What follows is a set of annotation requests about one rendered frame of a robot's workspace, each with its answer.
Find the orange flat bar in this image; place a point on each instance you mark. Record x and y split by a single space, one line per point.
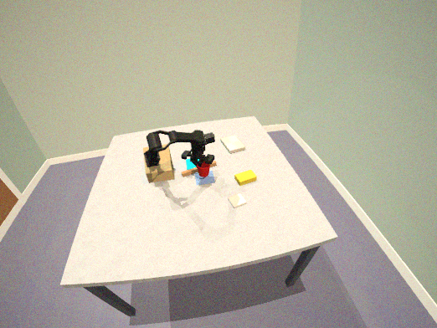
193 170

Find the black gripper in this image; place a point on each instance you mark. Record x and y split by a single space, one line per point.
197 154

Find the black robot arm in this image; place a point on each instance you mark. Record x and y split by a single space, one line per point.
197 139

